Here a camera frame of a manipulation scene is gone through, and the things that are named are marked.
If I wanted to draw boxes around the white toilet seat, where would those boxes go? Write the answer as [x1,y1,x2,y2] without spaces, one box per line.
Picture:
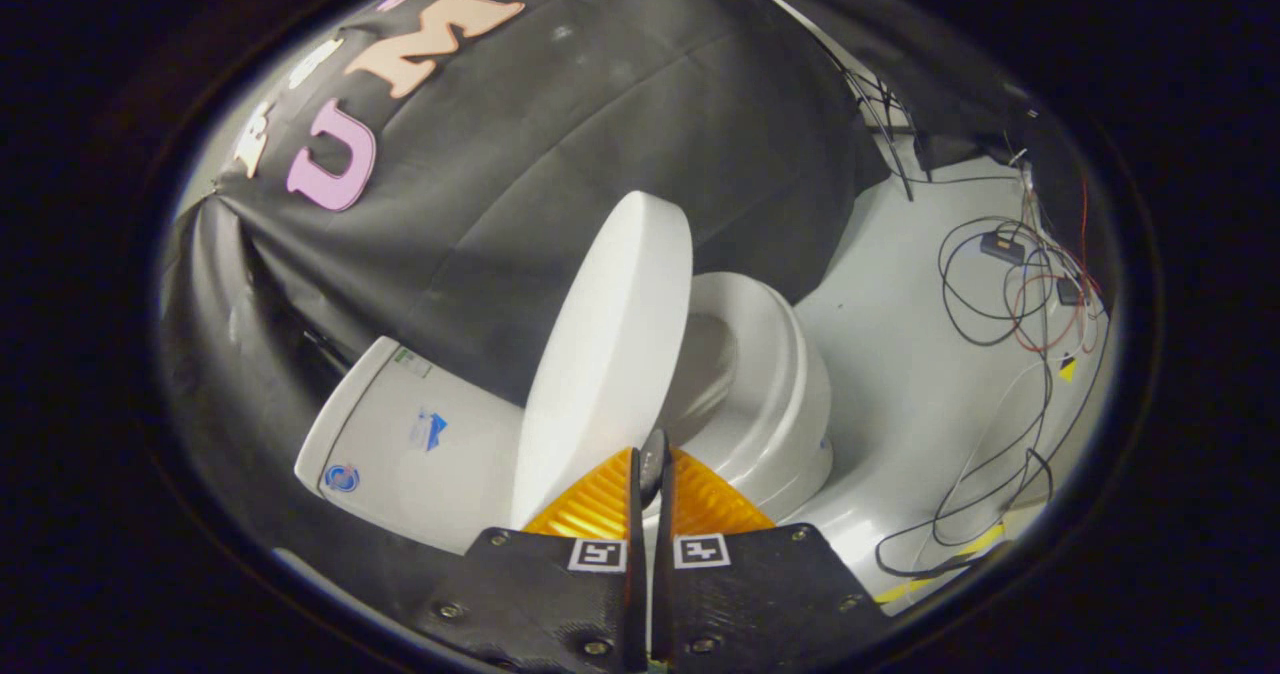
[660,272,813,450]

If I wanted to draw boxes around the long black cable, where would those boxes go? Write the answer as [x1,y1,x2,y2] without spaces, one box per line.
[877,354,1061,580]

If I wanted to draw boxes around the black backdrop cloth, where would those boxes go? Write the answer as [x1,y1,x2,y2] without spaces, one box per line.
[158,0,1111,645]

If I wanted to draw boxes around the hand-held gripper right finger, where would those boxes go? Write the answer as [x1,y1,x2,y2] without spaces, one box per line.
[650,446,896,673]

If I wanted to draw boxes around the red cable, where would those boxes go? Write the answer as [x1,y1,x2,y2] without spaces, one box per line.
[1012,174,1103,355]

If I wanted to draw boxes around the white toilet lid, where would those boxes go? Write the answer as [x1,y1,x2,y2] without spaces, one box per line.
[510,191,694,530]

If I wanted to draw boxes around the white toilet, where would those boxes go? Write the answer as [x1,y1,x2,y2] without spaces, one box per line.
[295,272,833,555]

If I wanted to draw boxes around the yellow floor tape strip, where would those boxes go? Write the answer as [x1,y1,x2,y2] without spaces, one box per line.
[875,524,1006,605]

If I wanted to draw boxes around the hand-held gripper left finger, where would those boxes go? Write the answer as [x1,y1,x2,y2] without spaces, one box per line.
[415,446,649,673]

